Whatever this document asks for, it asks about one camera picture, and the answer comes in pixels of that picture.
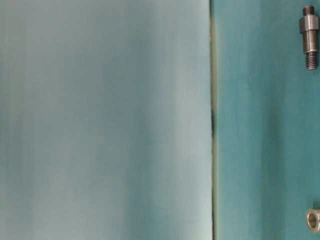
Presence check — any brass washer bushing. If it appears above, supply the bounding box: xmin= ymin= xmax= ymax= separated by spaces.
xmin=305 ymin=208 xmax=320 ymax=233

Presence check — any threaded steel shaft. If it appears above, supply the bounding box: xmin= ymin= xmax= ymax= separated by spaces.
xmin=299 ymin=5 xmax=320 ymax=71

